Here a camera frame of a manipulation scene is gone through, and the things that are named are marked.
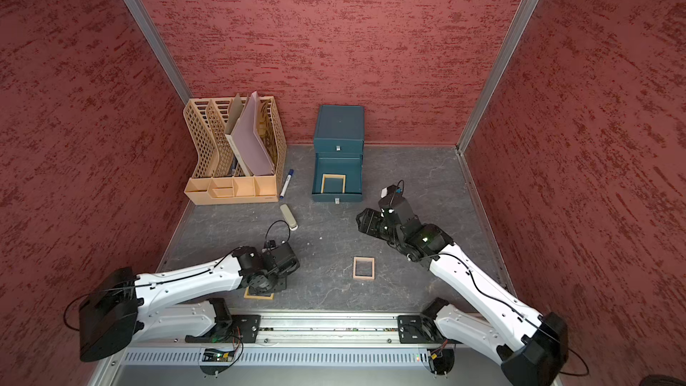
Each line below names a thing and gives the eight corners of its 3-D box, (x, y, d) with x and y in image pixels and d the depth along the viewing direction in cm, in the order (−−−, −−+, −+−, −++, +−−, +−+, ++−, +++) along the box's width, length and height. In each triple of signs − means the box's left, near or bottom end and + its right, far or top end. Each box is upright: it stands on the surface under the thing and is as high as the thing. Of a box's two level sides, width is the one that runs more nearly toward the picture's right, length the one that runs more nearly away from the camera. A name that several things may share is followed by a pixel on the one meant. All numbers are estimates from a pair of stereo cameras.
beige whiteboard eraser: (291, 232, 95) (290, 228, 93) (280, 210, 101) (278, 206, 99) (299, 228, 96) (297, 224, 94) (287, 206, 102) (285, 202, 100)
